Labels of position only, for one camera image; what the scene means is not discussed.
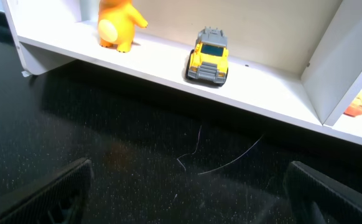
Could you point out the yellow rubber duck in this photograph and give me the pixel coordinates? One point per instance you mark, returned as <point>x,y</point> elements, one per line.
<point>118,25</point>

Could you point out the grey and yellow toy truck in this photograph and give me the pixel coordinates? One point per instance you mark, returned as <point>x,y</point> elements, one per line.
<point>209,59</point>

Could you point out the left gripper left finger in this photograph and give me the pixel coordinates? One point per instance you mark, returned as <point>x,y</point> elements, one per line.
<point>38,199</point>

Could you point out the white shelf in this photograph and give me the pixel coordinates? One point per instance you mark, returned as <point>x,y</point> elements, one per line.
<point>262,90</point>

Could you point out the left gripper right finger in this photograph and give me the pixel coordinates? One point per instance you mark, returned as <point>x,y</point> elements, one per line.
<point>333,199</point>

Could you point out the yellow plush duck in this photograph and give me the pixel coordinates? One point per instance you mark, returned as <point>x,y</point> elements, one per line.
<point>355,110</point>

